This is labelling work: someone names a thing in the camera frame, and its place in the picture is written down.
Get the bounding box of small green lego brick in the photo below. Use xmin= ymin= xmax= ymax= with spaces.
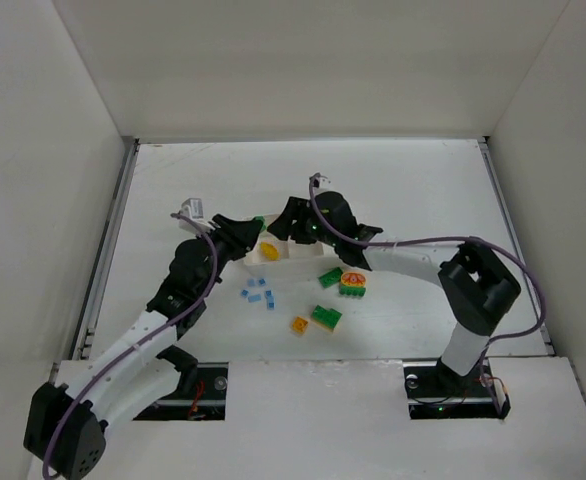
xmin=253 ymin=216 xmax=267 ymax=232

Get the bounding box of yellow sloped lego brick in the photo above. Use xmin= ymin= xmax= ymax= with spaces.
xmin=259 ymin=242 xmax=280 ymax=261

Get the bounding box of green long lego brick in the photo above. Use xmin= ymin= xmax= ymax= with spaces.
xmin=318 ymin=267 xmax=343 ymax=288

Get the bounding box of small orange lego brick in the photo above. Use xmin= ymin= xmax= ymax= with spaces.
xmin=290 ymin=317 xmax=309 ymax=336

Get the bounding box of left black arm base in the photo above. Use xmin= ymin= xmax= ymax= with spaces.
xmin=134 ymin=346 xmax=229 ymax=422

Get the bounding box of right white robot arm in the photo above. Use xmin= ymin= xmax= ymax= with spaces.
xmin=267 ymin=191 xmax=521 ymax=386

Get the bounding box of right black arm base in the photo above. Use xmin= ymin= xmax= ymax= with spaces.
xmin=404 ymin=365 xmax=512 ymax=420

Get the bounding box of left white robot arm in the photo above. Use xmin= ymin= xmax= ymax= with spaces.
xmin=23 ymin=214 xmax=263 ymax=479

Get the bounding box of white three-compartment bin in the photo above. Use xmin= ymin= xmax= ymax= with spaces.
xmin=243 ymin=214 xmax=340 ymax=268

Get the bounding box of orange flower green lego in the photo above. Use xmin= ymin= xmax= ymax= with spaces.
xmin=338 ymin=271 xmax=367 ymax=298

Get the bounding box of green yellow stacked lego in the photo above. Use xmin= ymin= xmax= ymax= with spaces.
xmin=311 ymin=305 xmax=342 ymax=333

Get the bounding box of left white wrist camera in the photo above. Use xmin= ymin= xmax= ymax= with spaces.
xmin=178 ymin=198 xmax=206 ymax=224

